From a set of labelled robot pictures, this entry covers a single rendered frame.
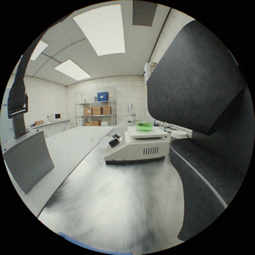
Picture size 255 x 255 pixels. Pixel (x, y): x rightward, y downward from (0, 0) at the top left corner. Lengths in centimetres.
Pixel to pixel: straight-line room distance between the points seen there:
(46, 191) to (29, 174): 6
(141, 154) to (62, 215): 24
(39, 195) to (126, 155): 26
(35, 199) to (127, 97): 276
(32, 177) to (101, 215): 19
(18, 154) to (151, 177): 32
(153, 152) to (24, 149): 34
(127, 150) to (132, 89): 264
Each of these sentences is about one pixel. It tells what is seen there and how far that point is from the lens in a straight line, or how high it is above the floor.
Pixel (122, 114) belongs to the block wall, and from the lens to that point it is 266.
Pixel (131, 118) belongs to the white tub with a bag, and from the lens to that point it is 121.
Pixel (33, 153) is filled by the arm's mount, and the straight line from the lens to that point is 25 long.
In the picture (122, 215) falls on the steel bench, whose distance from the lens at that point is 15.
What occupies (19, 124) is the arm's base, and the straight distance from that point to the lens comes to 29.
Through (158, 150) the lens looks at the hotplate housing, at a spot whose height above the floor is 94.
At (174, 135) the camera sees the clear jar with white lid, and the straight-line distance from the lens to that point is 29.
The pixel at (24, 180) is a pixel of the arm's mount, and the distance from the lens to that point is 26.
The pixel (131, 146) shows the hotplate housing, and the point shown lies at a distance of 20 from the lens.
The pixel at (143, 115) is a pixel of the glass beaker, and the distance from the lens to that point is 21.
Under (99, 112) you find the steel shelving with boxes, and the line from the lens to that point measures 249.
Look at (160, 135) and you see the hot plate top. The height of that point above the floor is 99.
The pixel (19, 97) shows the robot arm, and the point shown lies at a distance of 28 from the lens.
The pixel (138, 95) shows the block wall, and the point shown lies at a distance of 274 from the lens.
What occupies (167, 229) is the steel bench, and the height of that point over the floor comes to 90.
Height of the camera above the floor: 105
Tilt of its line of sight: 11 degrees down
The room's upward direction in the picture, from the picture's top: straight up
